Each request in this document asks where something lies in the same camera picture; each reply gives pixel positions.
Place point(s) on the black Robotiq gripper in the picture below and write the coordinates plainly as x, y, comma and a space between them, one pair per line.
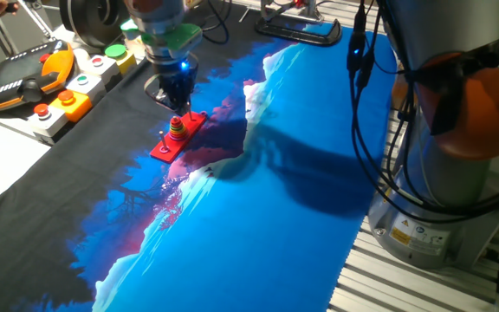
178, 78

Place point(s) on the small red Hanoi disc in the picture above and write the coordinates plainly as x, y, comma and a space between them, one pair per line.
176, 119

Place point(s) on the green Hanoi disc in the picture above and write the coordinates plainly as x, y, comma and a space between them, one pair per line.
177, 127

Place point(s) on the red Hanoi base with pegs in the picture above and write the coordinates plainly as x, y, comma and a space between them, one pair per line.
195, 123

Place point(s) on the orange Hanoi disc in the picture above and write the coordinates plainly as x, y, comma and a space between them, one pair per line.
178, 131

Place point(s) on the purple Hanoi disc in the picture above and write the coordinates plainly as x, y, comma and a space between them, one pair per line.
179, 136

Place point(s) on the yellow box green mushroom button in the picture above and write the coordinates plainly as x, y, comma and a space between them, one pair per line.
126, 63

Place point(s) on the small printed yellowish carton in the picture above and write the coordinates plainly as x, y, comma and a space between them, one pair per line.
136, 47

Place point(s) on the white box small red button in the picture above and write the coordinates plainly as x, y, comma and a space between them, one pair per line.
104, 69

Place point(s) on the white box green button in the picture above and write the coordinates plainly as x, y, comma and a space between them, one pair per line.
91, 89

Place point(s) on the orange box orange button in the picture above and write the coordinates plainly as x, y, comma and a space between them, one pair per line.
76, 110

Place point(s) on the white rounded plastic object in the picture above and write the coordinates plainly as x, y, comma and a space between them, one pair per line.
80, 55

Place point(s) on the thin metal hex key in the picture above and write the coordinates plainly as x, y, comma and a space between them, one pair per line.
245, 15

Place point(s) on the black filament spool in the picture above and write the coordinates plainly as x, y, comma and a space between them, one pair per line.
80, 26

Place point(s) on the black C clamp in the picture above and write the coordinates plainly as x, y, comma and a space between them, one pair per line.
275, 30

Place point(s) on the white box red mushroom button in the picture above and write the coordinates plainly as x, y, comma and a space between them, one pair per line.
50, 125

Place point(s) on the blue black landscape print cloth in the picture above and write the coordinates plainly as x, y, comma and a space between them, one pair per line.
254, 238

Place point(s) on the black orange teach pendant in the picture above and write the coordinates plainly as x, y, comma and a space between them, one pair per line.
20, 73

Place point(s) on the metal stand foot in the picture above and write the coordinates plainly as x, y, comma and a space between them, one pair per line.
312, 11

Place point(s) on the thin aluminium frame strut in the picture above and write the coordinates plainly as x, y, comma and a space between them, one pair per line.
37, 17

